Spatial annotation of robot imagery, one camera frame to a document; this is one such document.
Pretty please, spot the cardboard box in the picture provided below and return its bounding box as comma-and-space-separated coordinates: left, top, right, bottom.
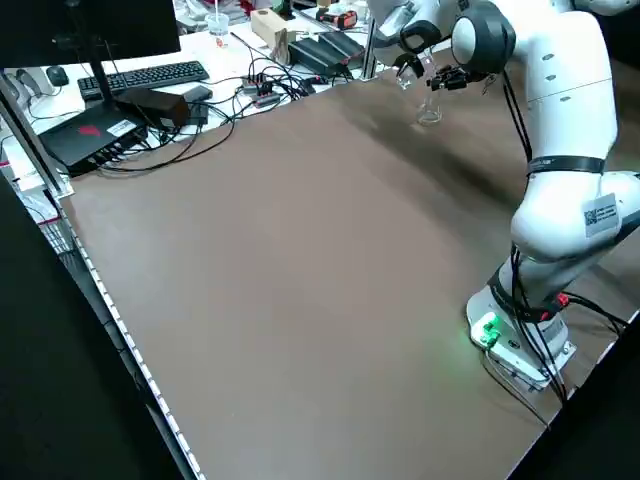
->
249, 8, 297, 62

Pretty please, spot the long black cable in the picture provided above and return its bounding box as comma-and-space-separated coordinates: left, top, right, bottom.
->
98, 99, 237, 174

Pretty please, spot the red black tool battery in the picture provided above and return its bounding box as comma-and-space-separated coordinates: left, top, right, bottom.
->
316, 9, 359, 31

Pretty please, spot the black computer monitor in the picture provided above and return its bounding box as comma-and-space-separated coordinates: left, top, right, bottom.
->
0, 0, 182, 109

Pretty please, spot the grey usb hub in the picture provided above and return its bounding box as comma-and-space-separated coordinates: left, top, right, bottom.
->
242, 73, 282, 109

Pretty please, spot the aluminium frame post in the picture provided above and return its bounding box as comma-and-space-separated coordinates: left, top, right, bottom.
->
0, 69, 72, 197
362, 0, 380, 81

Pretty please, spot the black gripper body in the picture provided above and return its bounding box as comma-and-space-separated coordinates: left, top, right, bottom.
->
399, 20, 444, 56

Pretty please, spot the clear glass beaker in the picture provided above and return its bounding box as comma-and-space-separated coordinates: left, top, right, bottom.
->
394, 48, 437, 92

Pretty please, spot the dark brown box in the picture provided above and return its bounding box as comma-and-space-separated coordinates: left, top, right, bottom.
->
117, 88, 191, 132

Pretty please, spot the black keyboard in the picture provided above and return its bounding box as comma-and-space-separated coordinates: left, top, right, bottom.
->
76, 60, 211, 101

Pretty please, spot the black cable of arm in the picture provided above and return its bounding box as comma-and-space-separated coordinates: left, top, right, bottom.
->
487, 74, 626, 431

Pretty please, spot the clear glass conical flask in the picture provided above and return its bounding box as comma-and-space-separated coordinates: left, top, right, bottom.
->
413, 74, 445, 126

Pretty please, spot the black box with red logo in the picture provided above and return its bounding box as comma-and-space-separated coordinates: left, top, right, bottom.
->
38, 107, 151, 169

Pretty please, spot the clear plastic drink cup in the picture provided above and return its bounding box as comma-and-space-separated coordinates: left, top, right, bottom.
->
204, 0, 231, 37

